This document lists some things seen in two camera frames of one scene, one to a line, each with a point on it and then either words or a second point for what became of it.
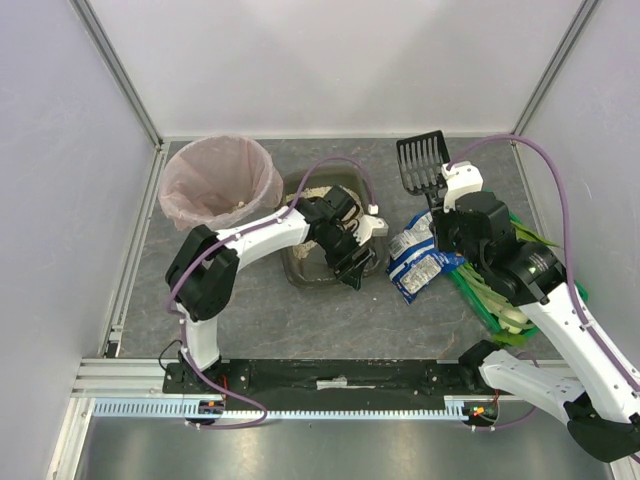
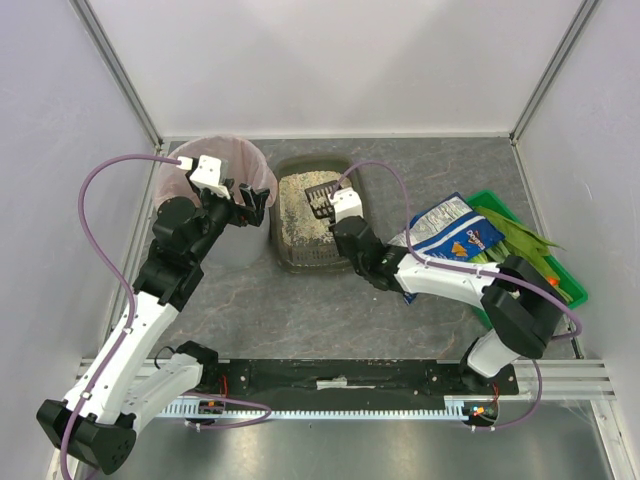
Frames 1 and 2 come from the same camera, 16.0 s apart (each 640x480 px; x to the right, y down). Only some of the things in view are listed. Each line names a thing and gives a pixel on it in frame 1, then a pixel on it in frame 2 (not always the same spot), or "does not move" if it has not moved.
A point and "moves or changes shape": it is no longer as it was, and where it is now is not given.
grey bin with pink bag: x=219 y=182 does not move
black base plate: x=214 y=380 does not move
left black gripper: x=348 y=257 -> x=242 y=203
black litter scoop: x=421 y=158 moves or changes shape
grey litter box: x=303 y=264 moves or changes shape
